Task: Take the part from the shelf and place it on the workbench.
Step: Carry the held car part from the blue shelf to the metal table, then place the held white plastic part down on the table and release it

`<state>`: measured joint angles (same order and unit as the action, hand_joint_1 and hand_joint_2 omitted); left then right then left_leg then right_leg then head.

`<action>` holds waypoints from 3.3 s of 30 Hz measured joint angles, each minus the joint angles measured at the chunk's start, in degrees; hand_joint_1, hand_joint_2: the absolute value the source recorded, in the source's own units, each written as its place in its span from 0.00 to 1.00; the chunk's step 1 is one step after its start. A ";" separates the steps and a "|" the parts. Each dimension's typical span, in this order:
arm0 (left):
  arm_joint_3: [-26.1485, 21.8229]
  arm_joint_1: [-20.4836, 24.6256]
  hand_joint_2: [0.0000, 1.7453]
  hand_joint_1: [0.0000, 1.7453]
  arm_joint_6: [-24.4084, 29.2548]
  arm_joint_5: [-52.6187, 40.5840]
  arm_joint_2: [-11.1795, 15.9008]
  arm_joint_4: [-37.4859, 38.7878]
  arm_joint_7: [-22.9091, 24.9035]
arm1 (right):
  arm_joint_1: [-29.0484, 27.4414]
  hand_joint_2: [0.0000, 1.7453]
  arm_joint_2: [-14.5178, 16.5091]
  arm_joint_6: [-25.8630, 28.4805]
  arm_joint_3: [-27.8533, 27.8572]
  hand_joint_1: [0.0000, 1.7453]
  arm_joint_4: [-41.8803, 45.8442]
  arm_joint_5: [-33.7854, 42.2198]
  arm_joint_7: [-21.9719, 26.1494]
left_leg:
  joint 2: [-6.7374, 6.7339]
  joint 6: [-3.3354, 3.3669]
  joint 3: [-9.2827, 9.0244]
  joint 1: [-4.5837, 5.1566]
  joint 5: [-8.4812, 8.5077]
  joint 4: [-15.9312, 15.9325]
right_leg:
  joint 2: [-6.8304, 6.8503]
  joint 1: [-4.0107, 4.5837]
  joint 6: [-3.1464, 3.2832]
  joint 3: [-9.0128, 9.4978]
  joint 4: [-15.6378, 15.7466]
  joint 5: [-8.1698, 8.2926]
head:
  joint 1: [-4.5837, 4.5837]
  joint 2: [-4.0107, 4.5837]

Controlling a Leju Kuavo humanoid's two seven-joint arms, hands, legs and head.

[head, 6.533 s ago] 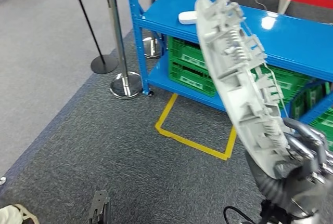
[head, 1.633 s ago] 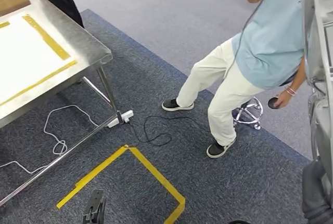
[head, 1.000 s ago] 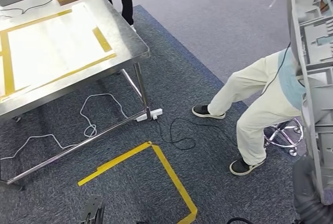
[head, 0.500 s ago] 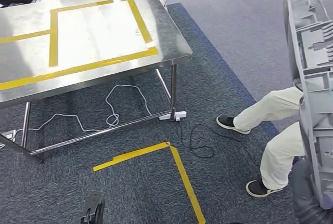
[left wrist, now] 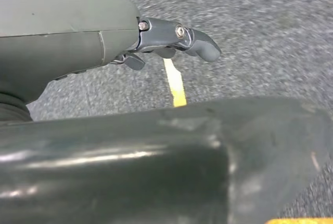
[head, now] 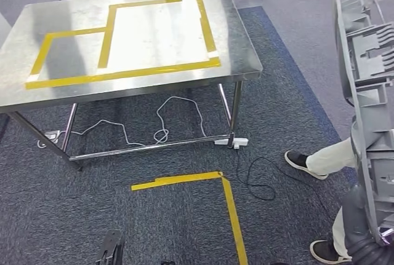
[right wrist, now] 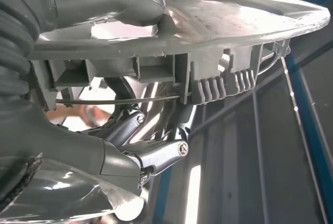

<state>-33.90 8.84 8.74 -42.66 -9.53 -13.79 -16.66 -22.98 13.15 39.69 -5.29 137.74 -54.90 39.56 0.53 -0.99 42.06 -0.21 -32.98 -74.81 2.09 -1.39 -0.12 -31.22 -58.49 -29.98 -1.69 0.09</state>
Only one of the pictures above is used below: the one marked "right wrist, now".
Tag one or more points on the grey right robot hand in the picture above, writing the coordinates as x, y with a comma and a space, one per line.
65, 146

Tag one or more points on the blue metal frame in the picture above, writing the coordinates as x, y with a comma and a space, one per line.
308, 126

